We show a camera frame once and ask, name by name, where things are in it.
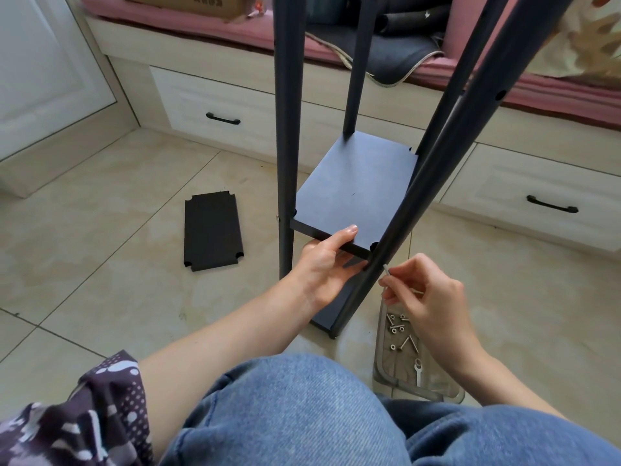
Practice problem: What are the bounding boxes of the person's left hand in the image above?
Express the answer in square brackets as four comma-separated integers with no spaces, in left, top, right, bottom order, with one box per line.
[290,225,369,312]

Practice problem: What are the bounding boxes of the person's right hand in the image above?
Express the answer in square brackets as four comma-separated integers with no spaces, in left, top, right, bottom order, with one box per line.
[378,253,482,372]

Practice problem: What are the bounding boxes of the person's left forearm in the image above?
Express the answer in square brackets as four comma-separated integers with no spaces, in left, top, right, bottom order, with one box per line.
[138,275,313,462]

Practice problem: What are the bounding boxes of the person's right forearm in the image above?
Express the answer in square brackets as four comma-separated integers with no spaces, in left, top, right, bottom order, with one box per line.
[451,345,580,424]

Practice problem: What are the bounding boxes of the cluster of loose screws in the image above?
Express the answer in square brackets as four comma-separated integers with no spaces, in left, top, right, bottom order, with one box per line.
[386,311,421,354]

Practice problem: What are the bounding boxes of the clear plastic tray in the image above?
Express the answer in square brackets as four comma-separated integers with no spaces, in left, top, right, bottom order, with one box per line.
[372,295,466,404]

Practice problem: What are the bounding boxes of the dark grey rack pole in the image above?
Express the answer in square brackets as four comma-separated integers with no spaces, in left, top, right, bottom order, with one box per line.
[273,0,307,281]
[412,0,513,161]
[342,0,385,138]
[332,0,579,340]

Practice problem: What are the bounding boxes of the black notched shelf board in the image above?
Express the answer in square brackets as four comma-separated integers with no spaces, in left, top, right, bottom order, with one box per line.
[183,190,245,272]

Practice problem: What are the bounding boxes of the blue jeans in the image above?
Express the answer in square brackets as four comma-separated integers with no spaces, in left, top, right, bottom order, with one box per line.
[159,353,621,466]

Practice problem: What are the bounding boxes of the cream drawer front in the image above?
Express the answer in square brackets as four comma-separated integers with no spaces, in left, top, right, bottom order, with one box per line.
[438,142,621,254]
[149,66,278,159]

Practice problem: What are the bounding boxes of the grey blanket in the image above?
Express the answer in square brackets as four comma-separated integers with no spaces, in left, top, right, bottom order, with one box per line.
[306,21,445,87]

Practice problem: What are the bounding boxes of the cream wooden bench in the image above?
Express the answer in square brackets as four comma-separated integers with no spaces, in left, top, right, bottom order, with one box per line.
[83,14,621,254]

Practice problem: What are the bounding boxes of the black rolled fabric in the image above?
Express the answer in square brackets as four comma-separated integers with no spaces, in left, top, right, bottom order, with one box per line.
[378,4,455,37]

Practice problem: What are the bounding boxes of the pink bench cushion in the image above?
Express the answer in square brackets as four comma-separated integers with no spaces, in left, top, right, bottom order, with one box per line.
[80,0,621,130]

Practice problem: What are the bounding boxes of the brown cardboard box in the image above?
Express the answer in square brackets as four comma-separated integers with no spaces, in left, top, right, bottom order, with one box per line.
[121,0,256,23]

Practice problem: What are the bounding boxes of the patterned purple sleeve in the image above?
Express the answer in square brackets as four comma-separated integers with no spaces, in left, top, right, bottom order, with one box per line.
[0,349,155,466]

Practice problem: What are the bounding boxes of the patterned beige pillow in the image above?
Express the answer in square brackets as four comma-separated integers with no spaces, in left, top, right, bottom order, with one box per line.
[525,0,621,89]

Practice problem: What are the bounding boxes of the white cabinet door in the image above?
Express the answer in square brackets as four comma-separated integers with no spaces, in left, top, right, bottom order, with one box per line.
[0,0,142,200]

